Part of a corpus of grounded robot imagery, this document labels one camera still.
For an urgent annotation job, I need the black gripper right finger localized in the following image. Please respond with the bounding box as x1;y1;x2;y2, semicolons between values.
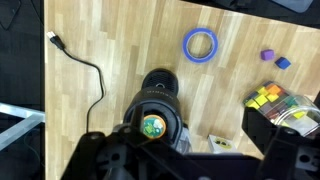
241;107;320;180

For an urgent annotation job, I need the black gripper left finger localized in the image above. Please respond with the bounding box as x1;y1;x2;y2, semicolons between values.
61;131;188;180

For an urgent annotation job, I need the black pod coffee maker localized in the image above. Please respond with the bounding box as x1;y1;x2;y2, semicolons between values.
123;68;193;156

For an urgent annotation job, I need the glass jar of colourful blocks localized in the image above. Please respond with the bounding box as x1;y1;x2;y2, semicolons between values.
242;80;320;138

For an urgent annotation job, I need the small white box yellow print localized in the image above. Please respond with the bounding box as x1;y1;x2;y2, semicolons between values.
207;134;238;154

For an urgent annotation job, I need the white-legged wooden-top desk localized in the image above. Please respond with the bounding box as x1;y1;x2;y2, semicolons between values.
0;102;46;151

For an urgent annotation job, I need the blue cube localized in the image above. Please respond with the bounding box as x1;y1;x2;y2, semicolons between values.
274;56;292;70

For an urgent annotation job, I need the purple cube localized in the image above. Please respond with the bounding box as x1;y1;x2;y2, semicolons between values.
260;49;275;62

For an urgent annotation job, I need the blue tape roll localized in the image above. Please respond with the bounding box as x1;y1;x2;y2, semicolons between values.
182;27;219;64

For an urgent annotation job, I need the black power cord with plug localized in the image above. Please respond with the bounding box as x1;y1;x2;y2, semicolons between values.
45;30;106;134

